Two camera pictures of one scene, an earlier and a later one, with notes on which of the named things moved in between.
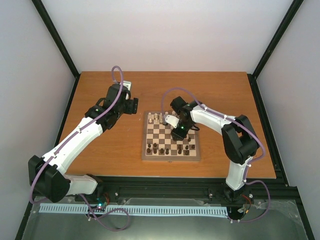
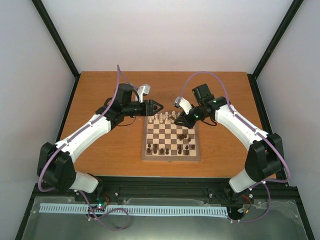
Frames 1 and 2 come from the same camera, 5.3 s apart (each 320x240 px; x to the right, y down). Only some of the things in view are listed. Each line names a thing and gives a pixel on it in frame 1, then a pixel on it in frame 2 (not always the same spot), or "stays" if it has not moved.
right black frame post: x=284 y=23 stays
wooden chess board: x=158 y=144 stays
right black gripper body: x=183 y=132 → x=191 y=123
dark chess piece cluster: x=167 y=151 stays
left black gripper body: x=132 y=108 → x=147 y=110
